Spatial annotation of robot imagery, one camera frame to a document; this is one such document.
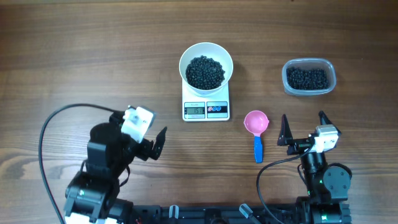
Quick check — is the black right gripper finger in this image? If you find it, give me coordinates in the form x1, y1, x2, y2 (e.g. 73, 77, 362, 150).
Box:
277, 114, 294, 146
318, 111, 341, 136

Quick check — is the pink scoop with blue handle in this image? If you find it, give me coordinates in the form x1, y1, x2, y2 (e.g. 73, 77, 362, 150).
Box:
244, 110, 269, 163

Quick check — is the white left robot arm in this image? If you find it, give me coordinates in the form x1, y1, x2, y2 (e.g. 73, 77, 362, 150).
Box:
64, 107, 167, 223

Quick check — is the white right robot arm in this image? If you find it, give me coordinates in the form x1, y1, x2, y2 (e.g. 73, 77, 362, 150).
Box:
277, 111, 352, 223

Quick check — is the white digital kitchen scale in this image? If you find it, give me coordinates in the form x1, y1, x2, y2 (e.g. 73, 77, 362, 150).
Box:
182, 81, 231, 122

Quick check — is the white bowl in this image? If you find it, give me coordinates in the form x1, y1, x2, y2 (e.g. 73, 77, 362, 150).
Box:
179, 42, 234, 95

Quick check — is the clear container of black beans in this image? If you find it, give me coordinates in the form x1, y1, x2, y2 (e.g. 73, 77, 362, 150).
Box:
282, 58, 336, 96

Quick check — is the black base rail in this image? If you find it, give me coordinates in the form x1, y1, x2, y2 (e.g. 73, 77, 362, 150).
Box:
124, 202, 352, 224

